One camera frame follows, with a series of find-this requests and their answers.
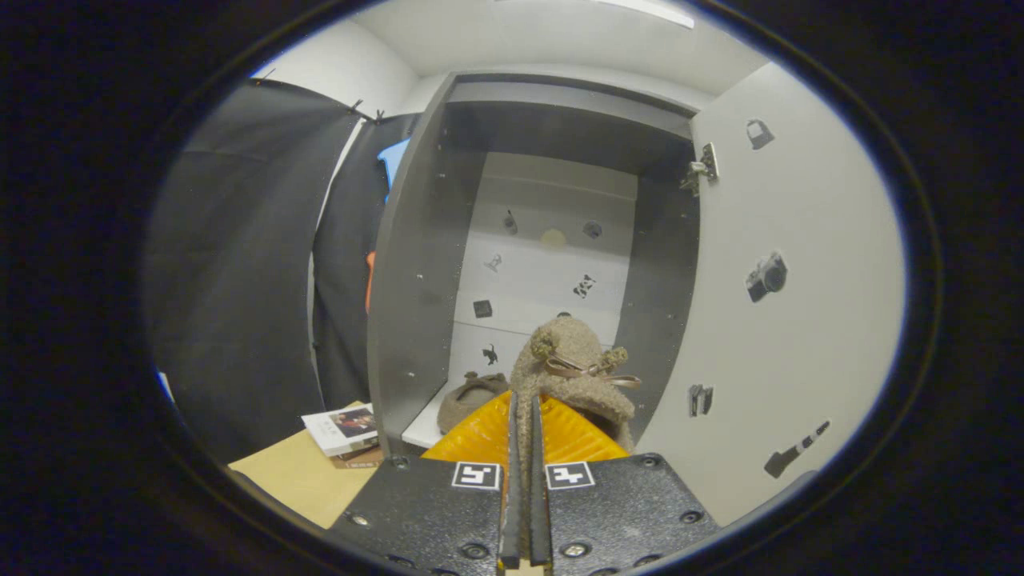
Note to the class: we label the black backdrop cloth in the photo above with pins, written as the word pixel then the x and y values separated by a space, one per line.
pixel 240 280

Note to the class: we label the grey shoe cabinet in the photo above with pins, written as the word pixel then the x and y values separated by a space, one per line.
pixel 416 280

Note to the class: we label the brown fuzzy slipper shoe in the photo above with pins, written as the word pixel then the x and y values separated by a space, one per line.
pixel 572 344
pixel 472 400

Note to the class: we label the stack of books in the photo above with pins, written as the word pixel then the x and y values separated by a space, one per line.
pixel 340 428

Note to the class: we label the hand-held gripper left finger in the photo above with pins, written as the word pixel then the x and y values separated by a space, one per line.
pixel 432 512

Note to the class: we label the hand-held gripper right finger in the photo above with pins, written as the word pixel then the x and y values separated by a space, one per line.
pixel 624 512

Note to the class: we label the metal door hinge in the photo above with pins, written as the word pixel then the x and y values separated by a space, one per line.
pixel 702 170

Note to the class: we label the beige shoe cabinet door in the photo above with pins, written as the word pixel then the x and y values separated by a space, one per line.
pixel 800 360

